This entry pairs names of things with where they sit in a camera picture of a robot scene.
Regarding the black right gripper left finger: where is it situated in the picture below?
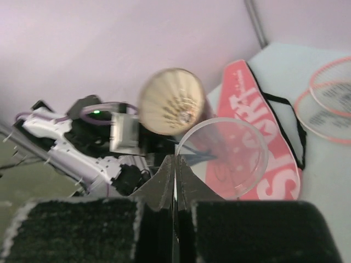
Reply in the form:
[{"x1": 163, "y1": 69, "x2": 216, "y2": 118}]
[{"x1": 1, "y1": 156, "x2": 174, "y2": 262}]

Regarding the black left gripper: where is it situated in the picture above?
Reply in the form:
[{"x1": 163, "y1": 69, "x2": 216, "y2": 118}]
[{"x1": 139, "y1": 127, "x2": 175, "y2": 167}]

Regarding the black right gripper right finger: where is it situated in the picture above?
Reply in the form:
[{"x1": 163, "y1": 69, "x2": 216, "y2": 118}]
[{"x1": 175, "y1": 156, "x2": 342, "y2": 262}]

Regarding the black shuttlecock tube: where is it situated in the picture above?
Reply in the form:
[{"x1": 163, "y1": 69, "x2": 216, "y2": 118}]
[{"x1": 138, "y1": 68, "x2": 214, "y2": 136}]

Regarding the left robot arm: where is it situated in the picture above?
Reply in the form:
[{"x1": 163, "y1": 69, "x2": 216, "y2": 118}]
[{"x1": 14, "y1": 95, "x2": 175, "y2": 197}]

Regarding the pink badminton racket lower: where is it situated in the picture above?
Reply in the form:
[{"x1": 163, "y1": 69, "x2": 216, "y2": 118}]
[{"x1": 293, "y1": 89, "x2": 350, "y2": 145}]

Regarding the pink badminton racket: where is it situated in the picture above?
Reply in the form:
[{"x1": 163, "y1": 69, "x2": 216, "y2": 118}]
[
  {"x1": 293, "y1": 89, "x2": 350, "y2": 145},
  {"x1": 308, "y1": 56, "x2": 350, "y2": 117}
]

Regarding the pink badminton racket upper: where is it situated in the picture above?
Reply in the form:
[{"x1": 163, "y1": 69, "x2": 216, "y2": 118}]
[{"x1": 308, "y1": 56, "x2": 350, "y2": 117}]

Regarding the pink racket bag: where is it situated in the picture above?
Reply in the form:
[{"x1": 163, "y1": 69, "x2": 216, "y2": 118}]
[{"x1": 207, "y1": 60, "x2": 305, "y2": 201}]

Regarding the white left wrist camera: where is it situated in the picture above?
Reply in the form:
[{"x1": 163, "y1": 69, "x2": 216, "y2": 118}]
[{"x1": 109, "y1": 112, "x2": 140, "y2": 155}]

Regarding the black bag strap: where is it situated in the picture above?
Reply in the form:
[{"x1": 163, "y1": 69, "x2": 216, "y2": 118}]
[{"x1": 246, "y1": 61, "x2": 308, "y2": 170}]

